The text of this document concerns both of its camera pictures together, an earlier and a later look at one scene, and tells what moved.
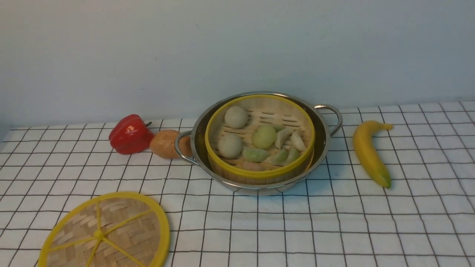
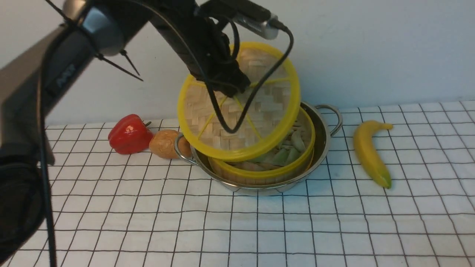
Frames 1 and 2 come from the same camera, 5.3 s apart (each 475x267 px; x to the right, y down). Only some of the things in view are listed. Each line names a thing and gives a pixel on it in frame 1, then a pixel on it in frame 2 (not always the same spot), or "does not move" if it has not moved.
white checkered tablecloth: [340, 217] does not move
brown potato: [162, 144] does not move
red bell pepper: [130, 134] does not move
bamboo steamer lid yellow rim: [117, 229] -> [189, 144]
